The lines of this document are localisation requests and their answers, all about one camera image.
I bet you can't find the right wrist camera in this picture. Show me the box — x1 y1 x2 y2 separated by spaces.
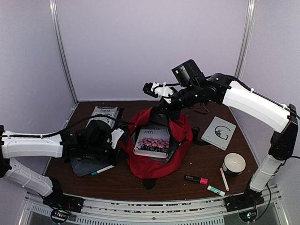
142 82 176 104

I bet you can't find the right aluminium corner post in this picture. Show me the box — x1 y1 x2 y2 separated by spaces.
234 0 256 78

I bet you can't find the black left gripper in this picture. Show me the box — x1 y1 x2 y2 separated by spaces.
85 141 129 166

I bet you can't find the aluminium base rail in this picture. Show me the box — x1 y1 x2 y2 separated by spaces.
18 184 288 225

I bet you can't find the pink Warm Chord book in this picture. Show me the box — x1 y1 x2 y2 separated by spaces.
133 124 170 158

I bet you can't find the left aluminium corner post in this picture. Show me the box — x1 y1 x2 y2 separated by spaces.
49 0 79 105

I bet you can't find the teal white marker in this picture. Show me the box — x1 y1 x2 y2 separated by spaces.
91 165 114 176

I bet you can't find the grey pencil pouch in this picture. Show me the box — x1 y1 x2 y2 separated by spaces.
70 157 112 177

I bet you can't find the green white glue stick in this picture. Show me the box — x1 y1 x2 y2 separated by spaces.
207 185 225 196

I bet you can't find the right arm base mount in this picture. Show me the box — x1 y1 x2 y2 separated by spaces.
224 193 265 212

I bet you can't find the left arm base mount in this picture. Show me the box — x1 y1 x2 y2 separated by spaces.
42 195 84 213

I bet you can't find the aluminium corner post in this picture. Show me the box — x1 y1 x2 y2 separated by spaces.
234 0 256 78
49 0 79 105

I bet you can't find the black white magazine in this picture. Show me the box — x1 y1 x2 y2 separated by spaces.
88 106 120 128

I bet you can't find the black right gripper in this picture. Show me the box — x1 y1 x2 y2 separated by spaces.
154 83 202 120

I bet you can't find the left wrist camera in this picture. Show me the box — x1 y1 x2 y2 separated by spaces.
107 128 124 149

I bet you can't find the grey Great Gatsby book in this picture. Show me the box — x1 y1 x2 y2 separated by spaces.
201 116 236 151

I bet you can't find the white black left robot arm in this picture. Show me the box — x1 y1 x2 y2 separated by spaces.
0 120 124 208

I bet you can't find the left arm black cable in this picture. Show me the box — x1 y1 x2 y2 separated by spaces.
0 112 136 139

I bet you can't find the white dark bowl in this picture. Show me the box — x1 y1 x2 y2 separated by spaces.
222 153 246 176

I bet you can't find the pink white pen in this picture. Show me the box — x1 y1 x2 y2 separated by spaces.
220 168 230 192

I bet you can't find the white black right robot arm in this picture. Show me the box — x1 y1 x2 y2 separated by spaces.
150 60 299 207

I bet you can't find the pink black highlighter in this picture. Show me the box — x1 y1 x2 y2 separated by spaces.
184 174 208 185

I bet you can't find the red student backpack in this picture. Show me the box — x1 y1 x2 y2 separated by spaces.
119 107 204 189

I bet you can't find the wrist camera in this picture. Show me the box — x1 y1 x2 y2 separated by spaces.
142 82 176 104
107 128 124 149

